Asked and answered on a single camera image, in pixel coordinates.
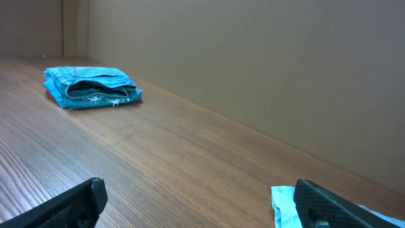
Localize folded blue denim shorts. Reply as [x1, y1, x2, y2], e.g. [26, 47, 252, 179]
[43, 66, 142, 110]

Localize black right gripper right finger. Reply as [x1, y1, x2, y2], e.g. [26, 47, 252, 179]
[293, 179, 404, 228]

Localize light blue t-shirt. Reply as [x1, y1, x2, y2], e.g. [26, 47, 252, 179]
[270, 185, 405, 228]

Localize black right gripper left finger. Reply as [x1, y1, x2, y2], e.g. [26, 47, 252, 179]
[1, 177, 108, 228]

